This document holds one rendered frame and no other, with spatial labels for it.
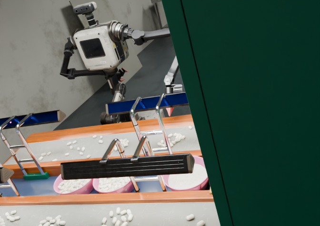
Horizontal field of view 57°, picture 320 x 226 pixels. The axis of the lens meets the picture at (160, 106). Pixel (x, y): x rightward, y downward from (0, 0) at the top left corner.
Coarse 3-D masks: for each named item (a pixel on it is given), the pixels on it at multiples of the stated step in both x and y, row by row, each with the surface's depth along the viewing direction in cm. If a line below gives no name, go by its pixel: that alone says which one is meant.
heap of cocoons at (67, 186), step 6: (66, 180) 187; (72, 180) 185; (78, 180) 186; (84, 180) 184; (60, 186) 183; (66, 186) 181; (72, 186) 180; (78, 186) 179; (60, 192) 178; (66, 192) 178
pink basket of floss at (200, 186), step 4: (196, 156) 168; (200, 160) 166; (200, 164) 167; (164, 176) 162; (168, 176) 166; (164, 180) 159; (204, 180) 149; (168, 184) 161; (200, 184) 148; (204, 184) 152; (172, 188) 151; (188, 188) 147; (192, 188) 147; (196, 188) 149; (200, 188) 152; (204, 188) 155
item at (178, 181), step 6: (198, 168) 164; (204, 168) 163; (180, 174) 163; (186, 174) 162; (192, 174) 161; (198, 174) 159; (204, 174) 158; (168, 180) 163; (174, 180) 160; (180, 180) 160; (186, 180) 158; (192, 180) 157; (198, 180) 155; (174, 186) 157; (180, 186) 156; (186, 186) 155; (192, 186) 154
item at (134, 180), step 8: (144, 136) 135; (112, 144) 136; (120, 144) 143; (120, 152) 144; (136, 152) 125; (152, 152) 141; (104, 160) 128; (136, 160) 122; (160, 176) 147; (136, 184) 154; (160, 184) 150; (136, 192) 158
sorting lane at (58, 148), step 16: (176, 128) 205; (192, 128) 199; (32, 144) 245; (48, 144) 237; (64, 144) 230; (80, 144) 223; (96, 144) 216; (176, 144) 189; (192, 144) 184; (48, 160) 215
